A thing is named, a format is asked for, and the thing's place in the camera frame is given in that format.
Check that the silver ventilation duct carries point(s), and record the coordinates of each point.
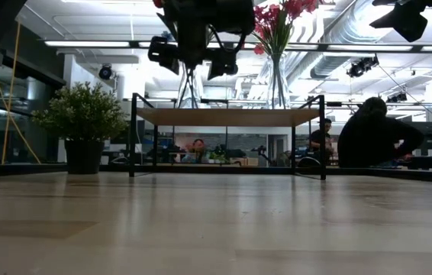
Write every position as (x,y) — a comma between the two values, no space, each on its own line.
(338,38)

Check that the wooden shelf with black frame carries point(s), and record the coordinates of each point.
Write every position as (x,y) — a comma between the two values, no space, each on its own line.
(227,117)

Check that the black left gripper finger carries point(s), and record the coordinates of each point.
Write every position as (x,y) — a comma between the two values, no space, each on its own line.
(221,65)
(162,53)

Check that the green potted plant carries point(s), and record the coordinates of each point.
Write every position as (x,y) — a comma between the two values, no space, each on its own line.
(82,114)

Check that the clear glass vase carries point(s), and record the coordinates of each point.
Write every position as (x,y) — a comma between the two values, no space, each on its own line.
(277,91)
(195,95)

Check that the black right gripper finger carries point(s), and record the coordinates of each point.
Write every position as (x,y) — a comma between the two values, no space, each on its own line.
(403,23)

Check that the black background robot arm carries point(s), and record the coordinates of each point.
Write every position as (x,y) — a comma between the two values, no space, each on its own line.
(227,153)

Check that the long ceiling light strip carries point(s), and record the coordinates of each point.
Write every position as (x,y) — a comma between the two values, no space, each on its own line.
(86,44)

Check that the black ceiling camera cluster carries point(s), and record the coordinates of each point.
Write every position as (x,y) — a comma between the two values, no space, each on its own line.
(363,65)

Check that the brown cardboard box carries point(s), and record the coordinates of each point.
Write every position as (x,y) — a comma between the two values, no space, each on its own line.
(248,162)

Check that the person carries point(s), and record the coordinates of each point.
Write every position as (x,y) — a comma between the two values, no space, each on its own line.
(198,146)
(372,137)
(321,139)

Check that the round black ceiling fixture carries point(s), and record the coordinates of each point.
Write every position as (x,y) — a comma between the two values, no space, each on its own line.
(105,72)

